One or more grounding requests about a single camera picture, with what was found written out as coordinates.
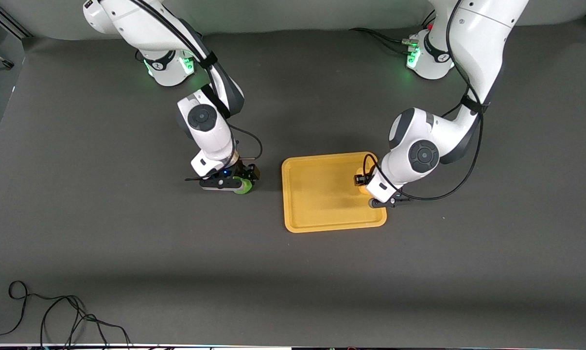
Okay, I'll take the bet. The yellow potato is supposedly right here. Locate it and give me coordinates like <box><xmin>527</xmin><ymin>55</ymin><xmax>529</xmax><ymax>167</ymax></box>
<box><xmin>356</xmin><ymin>167</ymin><xmax>372</xmax><ymax>196</ymax></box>

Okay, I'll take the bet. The yellow plastic tray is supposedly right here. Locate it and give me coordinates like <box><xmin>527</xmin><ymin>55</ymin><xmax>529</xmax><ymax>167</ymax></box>
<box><xmin>281</xmin><ymin>152</ymin><xmax>388</xmax><ymax>234</ymax></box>

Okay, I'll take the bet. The dark grey table mat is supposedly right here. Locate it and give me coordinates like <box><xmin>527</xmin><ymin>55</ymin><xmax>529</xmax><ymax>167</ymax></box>
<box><xmin>0</xmin><ymin>17</ymin><xmax>586</xmax><ymax>347</ymax></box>

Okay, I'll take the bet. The black camera cable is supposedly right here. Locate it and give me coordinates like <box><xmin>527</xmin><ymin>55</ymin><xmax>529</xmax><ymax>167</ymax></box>
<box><xmin>362</xmin><ymin>0</ymin><xmax>484</xmax><ymax>203</ymax></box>
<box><xmin>127</xmin><ymin>0</ymin><xmax>264</xmax><ymax>164</ymax></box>

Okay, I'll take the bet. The black base power cable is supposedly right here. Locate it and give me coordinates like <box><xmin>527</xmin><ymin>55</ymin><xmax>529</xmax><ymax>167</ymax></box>
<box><xmin>349</xmin><ymin>9</ymin><xmax>435</xmax><ymax>54</ymax></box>

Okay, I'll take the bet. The thin black loose cable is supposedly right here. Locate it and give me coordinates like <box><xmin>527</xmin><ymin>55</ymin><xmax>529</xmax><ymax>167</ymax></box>
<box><xmin>0</xmin><ymin>280</ymin><xmax>131</xmax><ymax>349</ymax></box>

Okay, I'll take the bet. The black frame rail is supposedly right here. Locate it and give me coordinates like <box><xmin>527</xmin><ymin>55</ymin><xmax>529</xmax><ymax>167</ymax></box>
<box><xmin>0</xmin><ymin>2</ymin><xmax>32</xmax><ymax>40</ymax></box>

